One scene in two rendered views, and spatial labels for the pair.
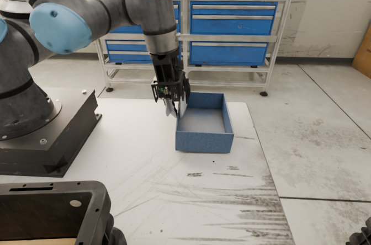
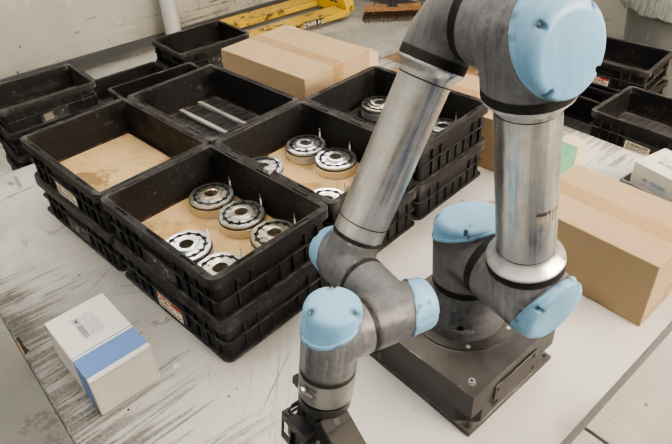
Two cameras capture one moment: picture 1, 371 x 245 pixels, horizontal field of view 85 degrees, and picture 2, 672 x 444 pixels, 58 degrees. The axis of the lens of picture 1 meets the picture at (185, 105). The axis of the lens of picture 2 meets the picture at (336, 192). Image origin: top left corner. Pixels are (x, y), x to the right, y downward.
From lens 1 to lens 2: 1.05 m
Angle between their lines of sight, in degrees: 100
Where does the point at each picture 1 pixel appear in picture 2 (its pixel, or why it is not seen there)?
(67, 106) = (445, 353)
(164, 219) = (234, 404)
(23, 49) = (455, 268)
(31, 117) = not seen: hidden behind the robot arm
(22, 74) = (445, 281)
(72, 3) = (327, 244)
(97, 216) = (198, 272)
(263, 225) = not seen: outside the picture
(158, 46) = not seen: hidden behind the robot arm
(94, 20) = (325, 271)
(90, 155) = (381, 387)
